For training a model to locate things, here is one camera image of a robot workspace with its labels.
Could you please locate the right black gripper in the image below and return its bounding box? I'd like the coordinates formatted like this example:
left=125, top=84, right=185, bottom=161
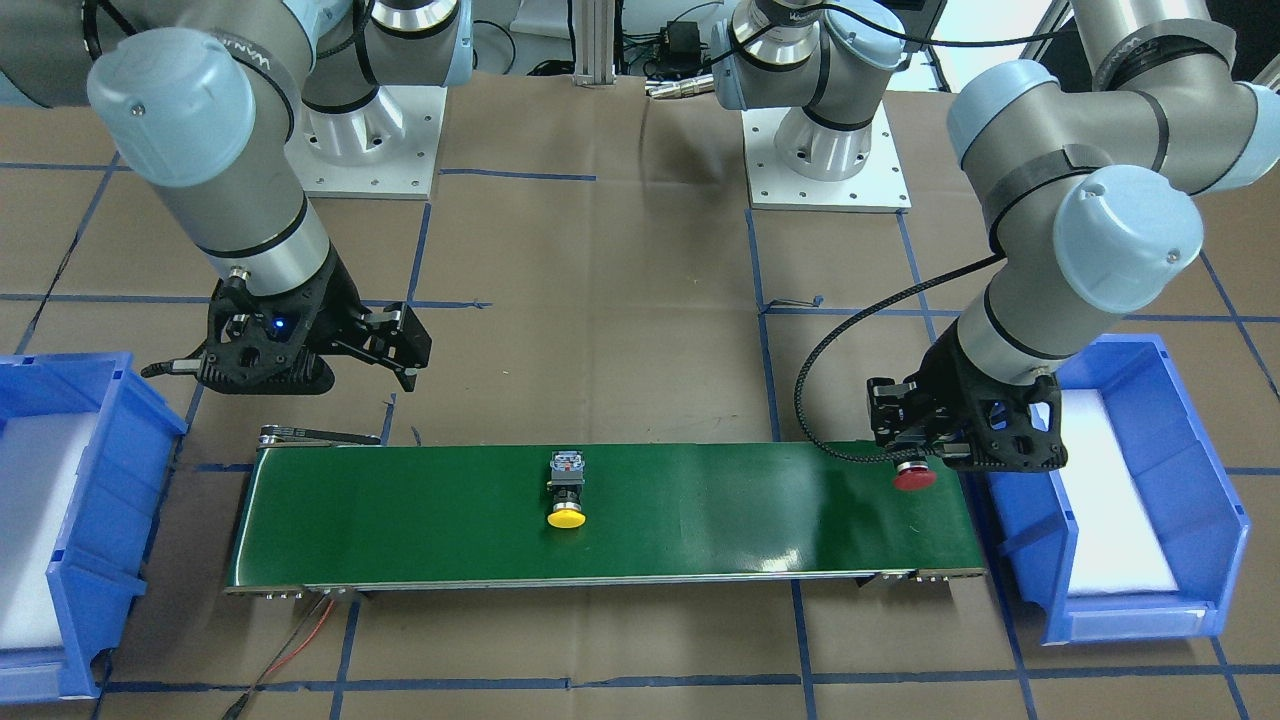
left=197, top=249, right=433, bottom=395

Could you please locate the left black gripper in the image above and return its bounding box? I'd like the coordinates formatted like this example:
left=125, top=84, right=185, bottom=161
left=867, top=323, right=1068, bottom=473

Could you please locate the red push button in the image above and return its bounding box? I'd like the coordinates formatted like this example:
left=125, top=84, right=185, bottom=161
left=892, top=457, right=938, bottom=492

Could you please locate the yellow push button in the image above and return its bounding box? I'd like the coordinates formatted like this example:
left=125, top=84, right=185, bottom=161
left=547, top=448, right=588, bottom=529

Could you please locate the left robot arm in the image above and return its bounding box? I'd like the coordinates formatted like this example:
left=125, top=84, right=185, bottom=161
left=856, top=1, right=1277, bottom=489

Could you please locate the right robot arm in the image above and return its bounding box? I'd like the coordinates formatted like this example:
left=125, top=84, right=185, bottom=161
left=3, top=1, right=474, bottom=395

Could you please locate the green conveyor belt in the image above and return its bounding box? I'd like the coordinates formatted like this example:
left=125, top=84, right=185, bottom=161
left=225, top=442, right=986, bottom=594

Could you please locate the white foam pad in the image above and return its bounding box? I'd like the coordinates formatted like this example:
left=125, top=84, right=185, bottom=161
left=1, top=413, right=99, bottom=650
left=1059, top=389, right=1178, bottom=597

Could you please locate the blue plastic bin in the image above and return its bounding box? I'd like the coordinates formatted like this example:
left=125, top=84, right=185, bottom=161
left=989, top=334, right=1251, bottom=644
left=1, top=352, right=187, bottom=705

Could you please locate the black power adapter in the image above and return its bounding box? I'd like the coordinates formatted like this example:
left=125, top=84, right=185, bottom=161
left=659, top=20, right=701, bottom=64

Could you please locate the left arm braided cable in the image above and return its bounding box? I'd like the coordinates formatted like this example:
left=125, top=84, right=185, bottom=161
left=794, top=250, right=1006, bottom=462

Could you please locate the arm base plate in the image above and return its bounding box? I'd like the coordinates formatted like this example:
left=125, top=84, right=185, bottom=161
left=741, top=106, right=911, bottom=213
left=285, top=86, right=448, bottom=200

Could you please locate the red black conveyor wire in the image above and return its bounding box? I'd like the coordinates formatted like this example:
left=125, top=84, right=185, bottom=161
left=221, top=596, right=337, bottom=720

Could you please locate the aluminium profile post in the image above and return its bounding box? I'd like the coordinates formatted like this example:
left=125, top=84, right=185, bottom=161
left=568, top=1, right=622, bottom=87

